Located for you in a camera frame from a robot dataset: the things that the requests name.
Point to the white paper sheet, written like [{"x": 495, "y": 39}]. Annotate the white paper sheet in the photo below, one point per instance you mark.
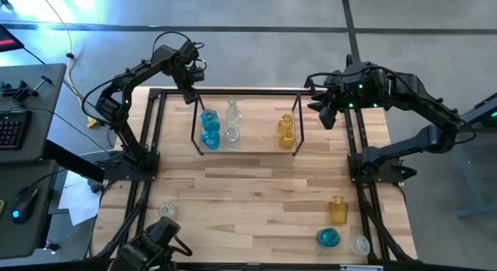
[{"x": 79, "y": 201}]

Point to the grey caster wheel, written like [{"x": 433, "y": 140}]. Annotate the grey caster wheel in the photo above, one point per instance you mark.
[{"x": 95, "y": 185}]

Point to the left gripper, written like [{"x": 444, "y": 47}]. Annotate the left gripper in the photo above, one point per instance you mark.
[{"x": 186, "y": 75}]

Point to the black frame bracket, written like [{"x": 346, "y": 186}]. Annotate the black frame bracket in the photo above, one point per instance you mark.
[{"x": 309, "y": 82}]

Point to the yellow glass vase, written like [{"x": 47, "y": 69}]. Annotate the yellow glass vase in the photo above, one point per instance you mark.
[{"x": 285, "y": 123}]

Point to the black clamp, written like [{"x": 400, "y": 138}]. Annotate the black clamp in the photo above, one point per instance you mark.
[{"x": 19, "y": 93}]

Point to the clear glass bottle vase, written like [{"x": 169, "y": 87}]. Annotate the clear glass bottle vase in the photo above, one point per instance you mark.
[{"x": 233, "y": 117}]

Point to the small black clip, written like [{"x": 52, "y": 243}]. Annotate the small black clip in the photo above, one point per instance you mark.
[{"x": 52, "y": 246}]

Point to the yellow ribbed wide-mouth vase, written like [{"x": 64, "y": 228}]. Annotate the yellow ribbed wide-mouth vase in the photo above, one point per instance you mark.
[{"x": 287, "y": 141}]

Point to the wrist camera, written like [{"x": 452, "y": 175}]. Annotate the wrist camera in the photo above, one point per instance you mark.
[
  {"x": 328, "y": 117},
  {"x": 197, "y": 75}
]

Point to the black support beam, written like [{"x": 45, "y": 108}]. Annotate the black support beam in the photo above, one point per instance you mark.
[{"x": 74, "y": 162}]

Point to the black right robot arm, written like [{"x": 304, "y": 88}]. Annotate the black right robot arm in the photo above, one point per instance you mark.
[{"x": 419, "y": 104}]

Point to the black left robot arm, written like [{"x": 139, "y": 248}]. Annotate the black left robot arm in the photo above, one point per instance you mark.
[{"x": 124, "y": 119}]

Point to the black screen device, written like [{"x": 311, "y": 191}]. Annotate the black screen device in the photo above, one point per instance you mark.
[{"x": 7, "y": 40}]

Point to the teal round glass vase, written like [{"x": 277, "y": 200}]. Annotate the teal round glass vase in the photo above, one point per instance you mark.
[{"x": 328, "y": 238}]

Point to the yellow square hobnail vase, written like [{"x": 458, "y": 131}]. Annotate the yellow square hobnail vase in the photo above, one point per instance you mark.
[{"x": 338, "y": 210}]

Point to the black mechanical device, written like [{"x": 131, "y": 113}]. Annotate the black mechanical device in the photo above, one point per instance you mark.
[{"x": 149, "y": 244}]

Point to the dark grey desk surface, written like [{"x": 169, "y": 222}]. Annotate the dark grey desk surface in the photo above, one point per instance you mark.
[{"x": 11, "y": 174}]

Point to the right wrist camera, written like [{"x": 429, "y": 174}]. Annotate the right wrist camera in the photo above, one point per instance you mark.
[{"x": 328, "y": 117}]

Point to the teal embossed glass vase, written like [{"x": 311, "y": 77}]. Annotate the teal embossed glass vase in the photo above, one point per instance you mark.
[{"x": 210, "y": 140}]

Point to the black aluminium table frame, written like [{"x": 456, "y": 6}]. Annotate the black aluminium table frame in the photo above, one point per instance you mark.
[{"x": 252, "y": 92}]

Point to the clear ribbed glass vase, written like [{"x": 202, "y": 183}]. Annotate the clear ribbed glass vase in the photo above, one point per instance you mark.
[{"x": 231, "y": 137}]

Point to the white metal bracket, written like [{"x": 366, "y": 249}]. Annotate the white metal bracket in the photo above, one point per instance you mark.
[{"x": 361, "y": 267}]

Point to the blue-grey metal table frame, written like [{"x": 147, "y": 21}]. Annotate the blue-grey metal table frame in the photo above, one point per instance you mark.
[{"x": 473, "y": 193}]

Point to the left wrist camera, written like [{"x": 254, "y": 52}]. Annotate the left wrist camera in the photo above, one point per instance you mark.
[{"x": 197, "y": 75}]

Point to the clear round glass vase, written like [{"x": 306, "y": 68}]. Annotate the clear round glass vase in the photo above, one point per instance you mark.
[
  {"x": 360, "y": 245},
  {"x": 167, "y": 210}
]

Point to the black computer mouse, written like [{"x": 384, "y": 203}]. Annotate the black computer mouse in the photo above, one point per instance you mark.
[{"x": 24, "y": 203}]

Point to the teal hobnail glass vase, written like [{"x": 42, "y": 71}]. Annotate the teal hobnail glass vase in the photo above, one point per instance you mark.
[{"x": 209, "y": 117}]

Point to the wooden shelf black metal frame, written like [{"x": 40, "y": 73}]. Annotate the wooden shelf black metal frame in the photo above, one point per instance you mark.
[{"x": 260, "y": 108}]

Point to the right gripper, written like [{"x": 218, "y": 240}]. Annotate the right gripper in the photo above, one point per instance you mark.
[{"x": 343, "y": 90}]

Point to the black keyboard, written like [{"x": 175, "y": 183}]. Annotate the black keyboard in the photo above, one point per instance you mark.
[{"x": 11, "y": 129}]

